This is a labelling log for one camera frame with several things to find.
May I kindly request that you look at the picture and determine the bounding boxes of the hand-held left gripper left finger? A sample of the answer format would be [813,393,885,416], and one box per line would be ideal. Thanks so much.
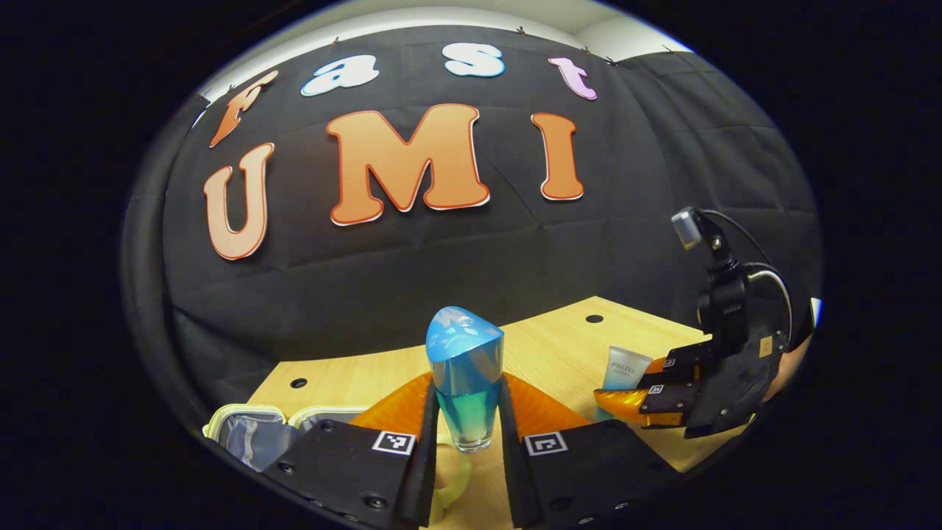
[261,372,440,529]

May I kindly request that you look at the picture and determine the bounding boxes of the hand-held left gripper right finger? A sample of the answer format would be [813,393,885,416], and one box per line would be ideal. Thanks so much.
[498,372,681,529]

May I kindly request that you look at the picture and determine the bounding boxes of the pale yellow suitcase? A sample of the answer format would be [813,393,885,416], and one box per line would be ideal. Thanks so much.
[202,403,472,527]

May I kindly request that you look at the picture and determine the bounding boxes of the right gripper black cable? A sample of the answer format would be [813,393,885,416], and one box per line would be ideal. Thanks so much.
[703,208,796,347]

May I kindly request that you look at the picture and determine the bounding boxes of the blue glass bottle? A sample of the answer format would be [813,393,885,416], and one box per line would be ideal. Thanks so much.
[425,306,506,453]

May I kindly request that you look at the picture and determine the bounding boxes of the blue and white tube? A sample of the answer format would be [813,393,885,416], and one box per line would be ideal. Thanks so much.
[602,346,654,391]

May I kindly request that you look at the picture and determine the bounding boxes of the black backdrop cloth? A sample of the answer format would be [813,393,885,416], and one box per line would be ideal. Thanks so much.
[121,26,824,435]

